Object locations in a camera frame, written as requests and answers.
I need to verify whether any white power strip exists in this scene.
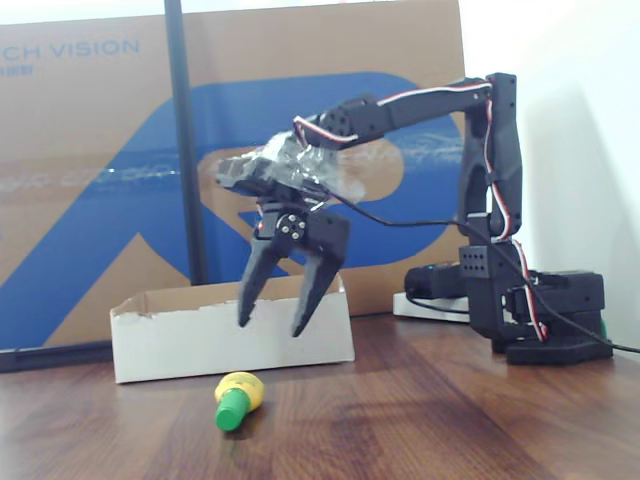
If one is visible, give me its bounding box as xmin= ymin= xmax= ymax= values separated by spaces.
xmin=392 ymin=290 xmax=474 ymax=324

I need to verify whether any white cardboard box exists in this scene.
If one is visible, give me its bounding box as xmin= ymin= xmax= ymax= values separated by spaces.
xmin=109 ymin=271 xmax=356 ymax=384

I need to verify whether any black webcam cable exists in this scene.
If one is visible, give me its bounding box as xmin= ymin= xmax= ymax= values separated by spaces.
xmin=327 ymin=192 xmax=640 ymax=354

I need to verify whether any black adapter cord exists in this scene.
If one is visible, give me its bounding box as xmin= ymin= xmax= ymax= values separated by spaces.
xmin=404 ymin=291 xmax=472 ymax=315

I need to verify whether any black metal pole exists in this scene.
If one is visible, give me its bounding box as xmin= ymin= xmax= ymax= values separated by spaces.
xmin=163 ymin=0 xmax=210 ymax=287

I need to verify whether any yellow bottle with green cap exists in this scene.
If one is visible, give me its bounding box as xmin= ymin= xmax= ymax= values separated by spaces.
xmin=213 ymin=370 xmax=266 ymax=432

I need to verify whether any black webcam wrapped in tape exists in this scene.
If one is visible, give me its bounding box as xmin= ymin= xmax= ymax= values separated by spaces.
xmin=212 ymin=130 xmax=369 ymax=209

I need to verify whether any large brown carton blue print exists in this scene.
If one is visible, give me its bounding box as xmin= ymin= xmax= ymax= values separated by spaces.
xmin=0 ymin=0 xmax=474 ymax=351

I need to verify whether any black metal base bar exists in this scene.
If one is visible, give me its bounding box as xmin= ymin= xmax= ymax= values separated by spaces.
xmin=0 ymin=340 xmax=115 ymax=374

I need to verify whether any black power adapter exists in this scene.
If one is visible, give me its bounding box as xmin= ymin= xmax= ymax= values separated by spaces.
xmin=403 ymin=262 xmax=471 ymax=301

